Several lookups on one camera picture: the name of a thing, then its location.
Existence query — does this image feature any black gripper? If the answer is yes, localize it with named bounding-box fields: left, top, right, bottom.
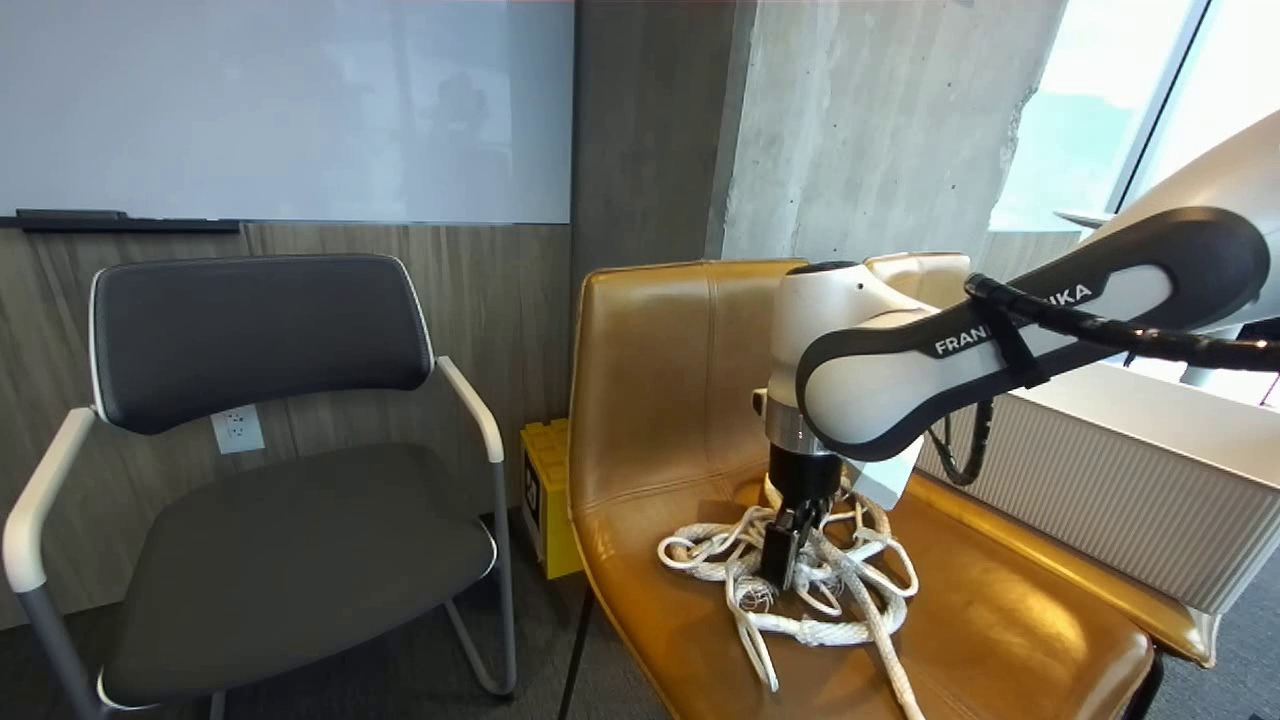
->
left=759, top=447, right=850, bottom=595

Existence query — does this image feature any short smooth white cord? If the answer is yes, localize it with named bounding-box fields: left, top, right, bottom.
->
left=725, top=584, right=876, bottom=697

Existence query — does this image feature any thin white braided rope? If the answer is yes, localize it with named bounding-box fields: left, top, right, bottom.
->
left=654, top=511, right=924, bottom=631

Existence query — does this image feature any thick white braided rope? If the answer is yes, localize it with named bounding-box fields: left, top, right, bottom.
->
left=797, top=506, right=927, bottom=720

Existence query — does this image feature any white ribbed plastic basket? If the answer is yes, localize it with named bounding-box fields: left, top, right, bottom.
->
left=952, top=359, right=1280, bottom=621

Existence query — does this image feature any yellow box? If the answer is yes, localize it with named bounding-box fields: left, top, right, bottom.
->
left=517, top=415, right=589, bottom=584

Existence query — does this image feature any grey chair with white armrests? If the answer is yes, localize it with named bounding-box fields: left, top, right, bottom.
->
left=0, top=253, right=521, bottom=720

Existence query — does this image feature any black whiteboard marker tray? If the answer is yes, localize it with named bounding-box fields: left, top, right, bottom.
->
left=0, top=206, right=247, bottom=240

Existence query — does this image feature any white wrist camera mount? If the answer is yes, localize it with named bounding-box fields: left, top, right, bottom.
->
left=843, top=443, right=927, bottom=515

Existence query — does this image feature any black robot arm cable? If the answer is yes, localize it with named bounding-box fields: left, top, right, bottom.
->
left=924, top=271, right=1280, bottom=493

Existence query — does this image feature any white round pedestal table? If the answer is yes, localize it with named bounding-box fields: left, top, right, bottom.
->
left=1056, top=206, right=1134, bottom=234

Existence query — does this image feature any white wall outlet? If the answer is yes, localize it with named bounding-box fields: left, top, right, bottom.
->
left=209, top=404, right=269, bottom=459

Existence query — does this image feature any white window frame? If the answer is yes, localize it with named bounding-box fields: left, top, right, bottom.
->
left=1112, top=0, right=1222, bottom=206

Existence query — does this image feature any white wall whiteboard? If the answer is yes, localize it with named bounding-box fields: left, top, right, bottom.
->
left=0, top=0, right=580, bottom=228

